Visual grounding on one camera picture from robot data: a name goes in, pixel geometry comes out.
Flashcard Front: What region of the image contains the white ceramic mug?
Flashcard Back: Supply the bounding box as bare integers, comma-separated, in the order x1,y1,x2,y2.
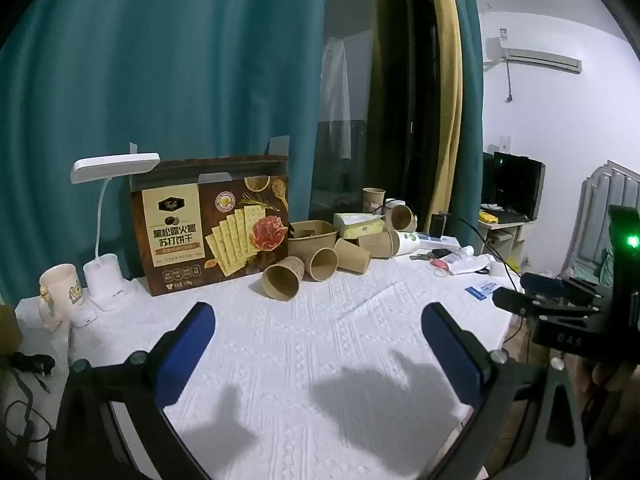
38,263,85,332

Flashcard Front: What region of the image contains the yellow tissue pack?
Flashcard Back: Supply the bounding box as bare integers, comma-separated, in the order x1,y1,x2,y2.
333,212,387,240

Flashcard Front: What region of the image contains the yellow curtain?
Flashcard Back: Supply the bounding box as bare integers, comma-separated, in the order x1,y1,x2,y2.
422,0,463,221

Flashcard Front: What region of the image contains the black power adapter cable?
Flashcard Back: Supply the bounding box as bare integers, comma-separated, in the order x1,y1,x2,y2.
0,351,56,461

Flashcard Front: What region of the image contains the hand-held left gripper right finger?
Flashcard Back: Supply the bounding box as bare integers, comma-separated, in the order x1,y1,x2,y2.
421,302,587,480

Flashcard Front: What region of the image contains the wide teal curtain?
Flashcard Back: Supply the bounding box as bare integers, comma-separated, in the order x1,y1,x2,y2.
0,0,328,308

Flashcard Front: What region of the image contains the white desk lamp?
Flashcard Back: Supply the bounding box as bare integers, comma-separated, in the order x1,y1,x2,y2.
70,153,161,313

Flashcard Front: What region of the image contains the dark sliding window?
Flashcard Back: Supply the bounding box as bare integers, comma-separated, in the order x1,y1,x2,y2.
309,0,443,221

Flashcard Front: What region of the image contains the brown paper cup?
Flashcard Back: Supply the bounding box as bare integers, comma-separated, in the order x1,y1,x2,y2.
384,203,418,232
334,238,372,274
356,230,400,259
362,187,387,215
303,247,340,282
261,256,306,302

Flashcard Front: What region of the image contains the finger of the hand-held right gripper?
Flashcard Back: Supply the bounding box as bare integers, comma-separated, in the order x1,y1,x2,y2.
492,287,601,327
520,272,603,305

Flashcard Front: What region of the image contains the brown paper bowl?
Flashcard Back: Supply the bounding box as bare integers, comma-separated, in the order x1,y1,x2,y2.
287,220,340,261

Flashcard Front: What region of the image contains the black computer monitor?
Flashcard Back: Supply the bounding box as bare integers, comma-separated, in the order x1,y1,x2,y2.
492,151,547,222

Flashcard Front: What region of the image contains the small white box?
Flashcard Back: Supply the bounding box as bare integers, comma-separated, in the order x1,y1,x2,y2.
70,305,98,329

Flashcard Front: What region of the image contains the thin black cable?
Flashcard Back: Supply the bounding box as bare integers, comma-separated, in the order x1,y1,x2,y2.
445,214,523,291

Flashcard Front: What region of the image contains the person's right hand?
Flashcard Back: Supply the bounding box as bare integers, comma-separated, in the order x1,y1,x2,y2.
582,352,640,411

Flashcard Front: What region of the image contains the white textured tablecloth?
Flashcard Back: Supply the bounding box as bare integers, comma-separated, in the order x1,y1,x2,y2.
15,232,523,480

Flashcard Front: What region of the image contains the white side desk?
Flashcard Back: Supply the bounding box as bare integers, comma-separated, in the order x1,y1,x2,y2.
476,205,535,261

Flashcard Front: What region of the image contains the grey padded headboard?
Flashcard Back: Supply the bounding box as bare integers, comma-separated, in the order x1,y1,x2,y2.
575,160,640,281

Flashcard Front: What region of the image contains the blue card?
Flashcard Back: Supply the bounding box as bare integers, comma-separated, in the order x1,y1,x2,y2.
464,282,502,301

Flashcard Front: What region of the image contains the white paper cup green print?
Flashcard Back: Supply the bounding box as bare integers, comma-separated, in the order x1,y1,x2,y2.
395,230,421,256

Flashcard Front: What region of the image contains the bunch of keys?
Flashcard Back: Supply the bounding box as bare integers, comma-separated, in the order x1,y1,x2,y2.
410,247,453,262

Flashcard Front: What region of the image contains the brown cracker box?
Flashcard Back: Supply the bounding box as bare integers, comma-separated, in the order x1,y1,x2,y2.
130,154,291,297

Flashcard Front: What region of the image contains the narrow teal curtain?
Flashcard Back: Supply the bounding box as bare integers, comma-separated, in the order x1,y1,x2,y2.
446,0,486,233

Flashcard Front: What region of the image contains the white air conditioner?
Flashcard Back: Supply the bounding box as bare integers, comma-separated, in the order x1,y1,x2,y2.
483,36,584,75

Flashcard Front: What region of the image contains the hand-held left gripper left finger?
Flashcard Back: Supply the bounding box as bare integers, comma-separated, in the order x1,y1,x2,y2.
47,301,217,480

